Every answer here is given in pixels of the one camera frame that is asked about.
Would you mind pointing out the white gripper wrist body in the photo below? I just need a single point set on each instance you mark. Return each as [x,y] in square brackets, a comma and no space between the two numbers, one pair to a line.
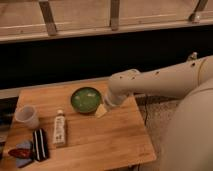
[114,100]

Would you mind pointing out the white tube with cap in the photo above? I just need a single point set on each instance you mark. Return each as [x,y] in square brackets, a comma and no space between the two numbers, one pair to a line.
[59,134]

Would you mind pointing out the wooden table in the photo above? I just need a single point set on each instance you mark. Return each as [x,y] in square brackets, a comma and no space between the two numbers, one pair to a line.
[116,140]

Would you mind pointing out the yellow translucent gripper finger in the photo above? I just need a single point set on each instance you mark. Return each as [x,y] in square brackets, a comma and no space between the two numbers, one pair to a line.
[101,111]

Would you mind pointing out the metal window frame rail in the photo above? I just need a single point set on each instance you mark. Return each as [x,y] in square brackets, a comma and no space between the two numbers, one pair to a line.
[29,20]

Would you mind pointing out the black white striped case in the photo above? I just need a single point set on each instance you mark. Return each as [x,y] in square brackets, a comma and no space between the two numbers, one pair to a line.
[40,145]

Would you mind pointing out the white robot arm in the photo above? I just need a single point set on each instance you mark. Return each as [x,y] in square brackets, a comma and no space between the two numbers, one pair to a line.
[188,140]

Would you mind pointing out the green bowl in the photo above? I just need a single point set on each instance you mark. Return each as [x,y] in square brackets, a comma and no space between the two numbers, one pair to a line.
[85,100]

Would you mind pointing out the clear bottle on ledge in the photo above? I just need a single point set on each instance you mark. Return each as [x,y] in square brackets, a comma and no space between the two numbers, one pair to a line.
[192,56]

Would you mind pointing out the dark red oval object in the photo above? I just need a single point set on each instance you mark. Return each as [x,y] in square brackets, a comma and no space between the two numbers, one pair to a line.
[20,153]

